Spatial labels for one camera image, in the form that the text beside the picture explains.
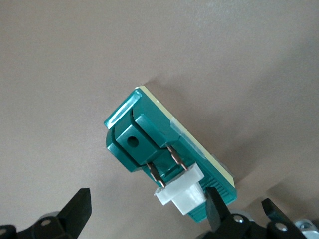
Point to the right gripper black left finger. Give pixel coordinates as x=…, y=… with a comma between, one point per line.
x=74, y=214

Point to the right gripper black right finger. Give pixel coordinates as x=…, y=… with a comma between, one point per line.
x=216, y=214

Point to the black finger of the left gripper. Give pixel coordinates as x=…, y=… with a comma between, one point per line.
x=270, y=211

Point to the green load switch white lever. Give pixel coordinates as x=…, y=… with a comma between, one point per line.
x=139, y=142

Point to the brown paper table cover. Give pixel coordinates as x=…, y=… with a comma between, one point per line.
x=74, y=74

